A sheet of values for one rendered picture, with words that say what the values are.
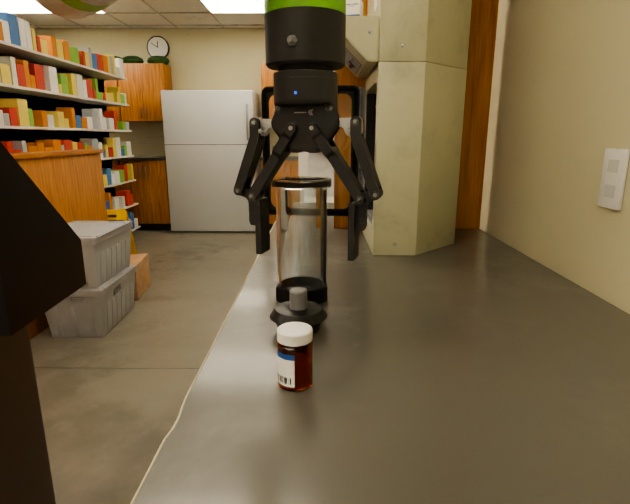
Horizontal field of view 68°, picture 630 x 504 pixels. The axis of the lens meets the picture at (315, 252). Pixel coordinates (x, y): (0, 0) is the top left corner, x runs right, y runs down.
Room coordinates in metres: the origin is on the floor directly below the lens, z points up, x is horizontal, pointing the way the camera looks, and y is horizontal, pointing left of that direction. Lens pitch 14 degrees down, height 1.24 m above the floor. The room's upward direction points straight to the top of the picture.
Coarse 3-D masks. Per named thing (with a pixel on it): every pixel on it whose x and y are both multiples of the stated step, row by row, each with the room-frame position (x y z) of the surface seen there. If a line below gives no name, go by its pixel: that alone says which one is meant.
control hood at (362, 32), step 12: (348, 24) 1.17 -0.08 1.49; (360, 24) 1.17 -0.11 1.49; (372, 24) 1.17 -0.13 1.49; (348, 36) 1.17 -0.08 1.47; (360, 36) 1.17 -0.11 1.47; (372, 36) 1.17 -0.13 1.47; (348, 48) 1.25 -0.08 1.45; (360, 48) 1.17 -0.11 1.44; (372, 48) 1.17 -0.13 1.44; (360, 60) 1.24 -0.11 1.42; (372, 60) 1.17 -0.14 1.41; (360, 72) 1.37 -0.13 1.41
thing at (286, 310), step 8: (296, 288) 0.70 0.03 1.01; (304, 288) 0.70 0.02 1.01; (296, 296) 0.68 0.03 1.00; (304, 296) 0.69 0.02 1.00; (280, 304) 0.71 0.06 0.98; (288, 304) 0.71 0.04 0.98; (296, 304) 0.68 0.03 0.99; (304, 304) 0.69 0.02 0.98; (312, 304) 0.71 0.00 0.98; (272, 312) 0.69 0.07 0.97; (280, 312) 0.67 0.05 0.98; (288, 312) 0.67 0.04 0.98; (296, 312) 0.67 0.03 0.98; (304, 312) 0.67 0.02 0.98; (312, 312) 0.67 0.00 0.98; (320, 312) 0.68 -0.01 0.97; (272, 320) 0.67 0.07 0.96; (280, 320) 0.66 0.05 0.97; (288, 320) 0.66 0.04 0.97; (296, 320) 0.65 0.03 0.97; (304, 320) 0.66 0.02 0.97; (312, 320) 0.66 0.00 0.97; (320, 320) 0.67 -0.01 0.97
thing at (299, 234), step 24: (288, 192) 0.80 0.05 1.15; (312, 192) 0.80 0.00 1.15; (288, 216) 0.80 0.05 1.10; (312, 216) 0.80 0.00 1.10; (288, 240) 0.80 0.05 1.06; (312, 240) 0.80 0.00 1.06; (288, 264) 0.80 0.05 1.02; (312, 264) 0.80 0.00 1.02; (288, 288) 0.80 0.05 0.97; (312, 288) 0.80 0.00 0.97
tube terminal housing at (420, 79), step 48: (384, 0) 1.17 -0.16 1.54; (432, 0) 1.18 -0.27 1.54; (384, 48) 1.17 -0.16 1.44; (432, 48) 1.19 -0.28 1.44; (384, 96) 1.17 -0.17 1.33; (432, 96) 1.20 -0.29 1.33; (384, 144) 1.17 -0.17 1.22; (432, 144) 1.20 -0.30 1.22; (384, 192) 1.17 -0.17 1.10; (432, 192) 1.21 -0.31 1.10; (384, 240) 1.17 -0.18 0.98; (432, 240) 1.22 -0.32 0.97
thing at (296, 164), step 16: (272, 96) 1.51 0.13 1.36; (272, 112) 1.51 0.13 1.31; (272, 128) 1.51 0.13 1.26; (272, 144) 1.51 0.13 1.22; (336, 144) 1.49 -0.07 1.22; (288, 160) 1.51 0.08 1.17; (304, 160) 1.50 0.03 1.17; (320, 160) 1.49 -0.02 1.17; (320, 176) 1.49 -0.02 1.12; (336, 176) 1.49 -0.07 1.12; (272, 192) 1.51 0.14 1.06; (336, 192) 1.49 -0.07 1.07; (336, 208) 1.49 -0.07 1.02
